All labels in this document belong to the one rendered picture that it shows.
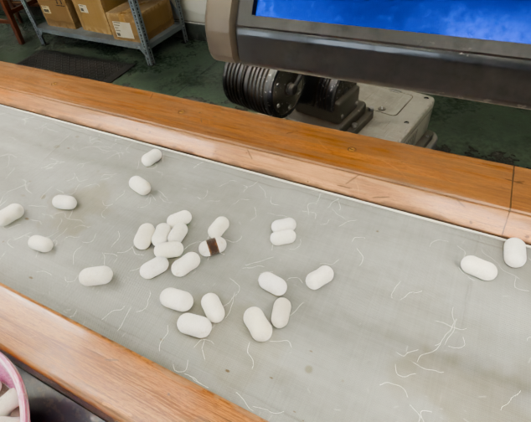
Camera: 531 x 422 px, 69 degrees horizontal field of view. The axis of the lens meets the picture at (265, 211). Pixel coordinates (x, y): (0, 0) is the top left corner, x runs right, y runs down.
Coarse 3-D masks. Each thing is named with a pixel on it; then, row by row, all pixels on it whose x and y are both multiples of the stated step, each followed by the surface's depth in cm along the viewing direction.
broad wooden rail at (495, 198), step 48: (0, 96) 78; (48, 96) 74; (96, 96) 72; (144, 96) 71; (192, 144) 62; (240, 144) 59; (288, 144) 58; (336, 144) 57; (384, 144) 56; (336, 192) 53; (384, 192) 51; (432, 192) 49; (480, 192) 48; (528, 192) 47; (528, 240) 45
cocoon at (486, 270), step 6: (468, 258) 42; (474, 258) 42; (462, 264) 42; (468, 264) 42; (474, 264) 41; (480, 264) 41; (486, 264) 41; (492, 264) 41; (468, 270) 42; (474, 270) 41; (480, 270) 41; (486, 270) 41; (492, 270) 41; (480, 276) 41; (486, 276) 41; (492, 276) 41
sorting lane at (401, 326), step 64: (0, 128) 72; (64, 128) 70; (0, 192) 59; (64, 192) 58; (128, 192) 57; (192, 192) 56; (256, 192) 55; (320, 192) 54; (0, 256) 50; (64, 256) 49; (128, 256) 48; (256, 256) 47; (320, 256) 46; (384, 256) 45; (448, 256) 45; (128, 320) 42; (320, 320) 40; (384, 320) 40; (448, 320) 39; (512, 320) 39; (256, 384) 36; (320, 384) 36; (384, 384) 35; (448, 384) 35; (512, 384) 34
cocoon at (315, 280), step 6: (318, 270) 42; (324, 270) 42; (330, 270) 42; (312, 276) 42; (318, 276) 42; (324, 276) 42; (330, 276) 42; (306, 282) 42; (312, 282) 42; (318, 282) 42; (324, 282) 42; (312, 288) 42
